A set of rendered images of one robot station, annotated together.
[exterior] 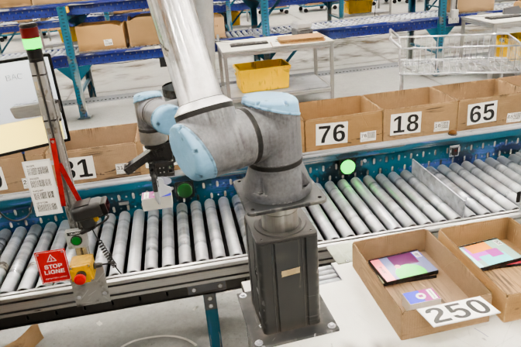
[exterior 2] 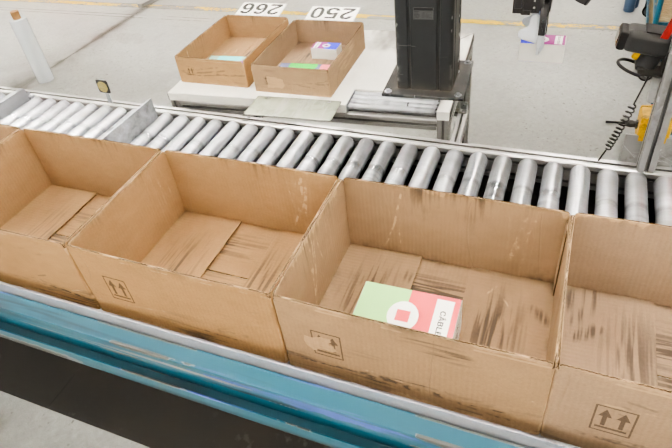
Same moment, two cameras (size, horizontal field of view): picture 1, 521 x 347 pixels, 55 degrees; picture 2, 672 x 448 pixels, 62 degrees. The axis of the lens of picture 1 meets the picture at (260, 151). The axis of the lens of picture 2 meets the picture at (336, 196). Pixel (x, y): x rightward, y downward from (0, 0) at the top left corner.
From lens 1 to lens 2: 2.92 m
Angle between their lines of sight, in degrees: 111
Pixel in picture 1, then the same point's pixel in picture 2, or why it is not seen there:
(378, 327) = (370, 56)
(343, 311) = (383, 69)
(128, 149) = (593, 230)
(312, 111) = (26, 253)
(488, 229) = (196, 67)
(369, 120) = (53, 146)
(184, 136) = not seen: outside the picture
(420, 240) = (258, 76)
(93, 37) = not seen: outside the picture
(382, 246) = (297, 79)
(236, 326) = not seen: hidden behind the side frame
